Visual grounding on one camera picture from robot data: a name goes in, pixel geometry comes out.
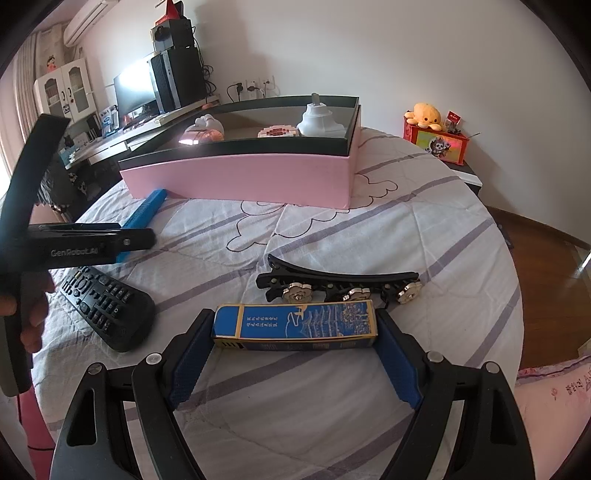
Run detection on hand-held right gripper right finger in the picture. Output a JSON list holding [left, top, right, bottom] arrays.
[[376, 308, 536, 480]]

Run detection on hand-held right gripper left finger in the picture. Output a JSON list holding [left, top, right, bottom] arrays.
[[48, 308, 218, 480]]

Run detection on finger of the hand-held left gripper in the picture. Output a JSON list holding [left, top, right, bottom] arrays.
[[39, 223, 122, 234], [104, 228, 156, 261]]

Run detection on blue rectangular box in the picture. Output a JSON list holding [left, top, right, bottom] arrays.
[[212, 299, 379, 353]]

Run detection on pink storage box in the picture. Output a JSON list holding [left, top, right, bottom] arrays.
[[119, 95, 362, 210]]

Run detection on pink building block figure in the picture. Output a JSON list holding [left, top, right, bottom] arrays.
[[178, 115, 227, 147]]

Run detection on white silver astronaut figure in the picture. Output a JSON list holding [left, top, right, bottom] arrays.
[[295, 92, 348, 138]]

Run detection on person's left hand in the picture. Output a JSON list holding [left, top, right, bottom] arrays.
[[0, 270, 57, 354]]

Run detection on blue comb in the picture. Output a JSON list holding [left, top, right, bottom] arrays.
[[115, 188, 168, 262]]

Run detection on black office chair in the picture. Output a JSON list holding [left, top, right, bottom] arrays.
[[36, 154, 122, 223]]

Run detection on black remote control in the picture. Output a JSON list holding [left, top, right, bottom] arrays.
[[59, 265, 157, 354]]

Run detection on beige curtain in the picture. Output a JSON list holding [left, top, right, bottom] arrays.
[[10, 23, 65, 155]]

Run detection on white glass door cabinet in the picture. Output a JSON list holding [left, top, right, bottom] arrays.
[[33, 58, 98, 126]]

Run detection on black flowered hair clip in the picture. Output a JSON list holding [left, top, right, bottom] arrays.
[[256, 254, 422, 306]]

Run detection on white desk with drawers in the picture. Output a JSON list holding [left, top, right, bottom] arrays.
[[65, 95, 223, 164]]

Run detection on black computer monitor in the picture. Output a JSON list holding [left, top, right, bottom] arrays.
[[113, 60, 160, 119]]

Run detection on white striped bed sheet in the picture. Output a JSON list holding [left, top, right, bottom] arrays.
[[34, 127, 523, 480]]

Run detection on black computer tower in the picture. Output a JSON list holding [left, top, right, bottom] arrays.
[[150, 46, 206, 114]]

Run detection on pink pillow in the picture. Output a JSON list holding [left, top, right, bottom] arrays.
[[515, 353, 591, 464]]

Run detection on white air conditioner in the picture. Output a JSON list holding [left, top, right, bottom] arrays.
[[64, 0, 119, 47]]

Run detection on pink white block toy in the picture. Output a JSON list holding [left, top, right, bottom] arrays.
[[257, 124, 302, 140]]

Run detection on black top low cabinet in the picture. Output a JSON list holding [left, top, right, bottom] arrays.
[[442, 154, 484, 195]]

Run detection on red storage crate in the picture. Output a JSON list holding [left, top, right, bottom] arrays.
[[403, 115, 472, 166]]

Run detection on orange octopus plush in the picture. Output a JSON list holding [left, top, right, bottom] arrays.
[[405, 102, 447, 130]]

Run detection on black power cable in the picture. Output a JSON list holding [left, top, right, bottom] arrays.
[[202, 64, 223, 100]]

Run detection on white wall sockets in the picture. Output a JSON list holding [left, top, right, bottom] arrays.
[[226, 76, 278, 100]]

